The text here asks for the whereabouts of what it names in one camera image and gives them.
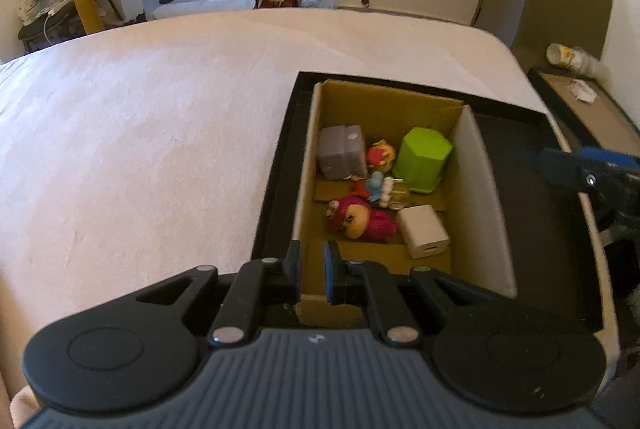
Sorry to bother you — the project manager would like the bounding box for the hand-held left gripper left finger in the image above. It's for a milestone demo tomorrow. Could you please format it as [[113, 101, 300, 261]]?
[[134, 240, 304, 346]]

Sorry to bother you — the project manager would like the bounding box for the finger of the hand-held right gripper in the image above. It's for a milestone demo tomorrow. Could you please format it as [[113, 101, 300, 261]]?
[[537, 147, 640, 192]]

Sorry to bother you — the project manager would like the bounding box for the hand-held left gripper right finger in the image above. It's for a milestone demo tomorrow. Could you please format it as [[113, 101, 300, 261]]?
[[322, 240, 502, 347]]

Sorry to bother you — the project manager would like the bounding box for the pink doll toy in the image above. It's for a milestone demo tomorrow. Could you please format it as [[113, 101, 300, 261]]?
[[325, 195, 399, 244]]

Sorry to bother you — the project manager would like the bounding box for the pink and blue toy figure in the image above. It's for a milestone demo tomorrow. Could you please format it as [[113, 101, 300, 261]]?
[[350, 174, 396, 206]]

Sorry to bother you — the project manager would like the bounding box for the white charger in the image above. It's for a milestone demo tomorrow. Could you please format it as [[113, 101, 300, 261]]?
[[396, 204, 451, 260]]

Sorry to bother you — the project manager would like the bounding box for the small clear bottle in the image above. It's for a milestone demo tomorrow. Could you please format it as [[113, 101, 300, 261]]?
[[384, 179, 411, 210]]

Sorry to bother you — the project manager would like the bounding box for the grey power adapter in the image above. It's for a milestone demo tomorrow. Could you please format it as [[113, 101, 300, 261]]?
[[318, 125, 369, 180]]

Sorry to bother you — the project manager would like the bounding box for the small yellow doll toy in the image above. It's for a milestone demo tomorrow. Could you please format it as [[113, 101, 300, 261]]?
[[366, 139, 398, 172]]

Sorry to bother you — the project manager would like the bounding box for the green plastic container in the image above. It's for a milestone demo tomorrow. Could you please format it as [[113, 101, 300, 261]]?
[[391, 126, 455, 195]]

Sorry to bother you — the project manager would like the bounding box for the black tray with cardboard liner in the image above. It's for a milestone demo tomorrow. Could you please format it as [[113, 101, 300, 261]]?
[[527, 66, 640, 160]]

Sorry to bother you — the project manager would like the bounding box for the white face mask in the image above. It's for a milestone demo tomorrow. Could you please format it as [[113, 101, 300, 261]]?
[[567, 79, 599, 104]]

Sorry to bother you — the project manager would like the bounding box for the white floor mat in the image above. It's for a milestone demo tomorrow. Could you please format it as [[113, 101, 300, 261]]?
[[152, 0, 259, 21]]

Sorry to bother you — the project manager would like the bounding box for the black chair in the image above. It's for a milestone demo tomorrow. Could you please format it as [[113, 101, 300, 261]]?
[[17, 0, 126, 55]]

